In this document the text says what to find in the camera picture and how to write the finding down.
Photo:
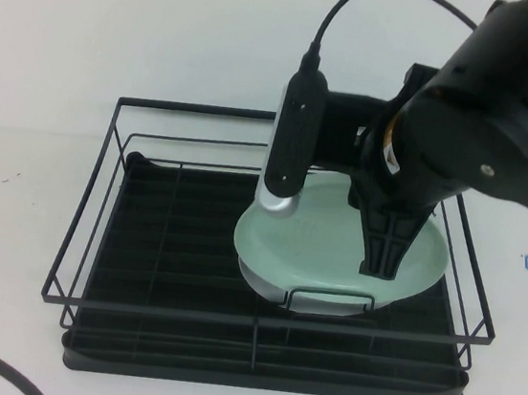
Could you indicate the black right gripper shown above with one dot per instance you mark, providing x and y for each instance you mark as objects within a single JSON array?
[{"x": 373, "y": 172}]

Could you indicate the pale green plate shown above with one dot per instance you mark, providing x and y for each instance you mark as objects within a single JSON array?
[{"x": 314, "y": 261}]

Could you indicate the grey white plate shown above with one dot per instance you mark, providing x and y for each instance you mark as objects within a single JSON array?
[{"x": 258, "y": 286}]

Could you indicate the black right camera mount bracket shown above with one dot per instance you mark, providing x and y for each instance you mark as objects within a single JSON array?
[{"x": 346, "y": 116}]

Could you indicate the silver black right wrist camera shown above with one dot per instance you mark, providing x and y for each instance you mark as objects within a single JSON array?
[{"x": 296, "y": 129}]

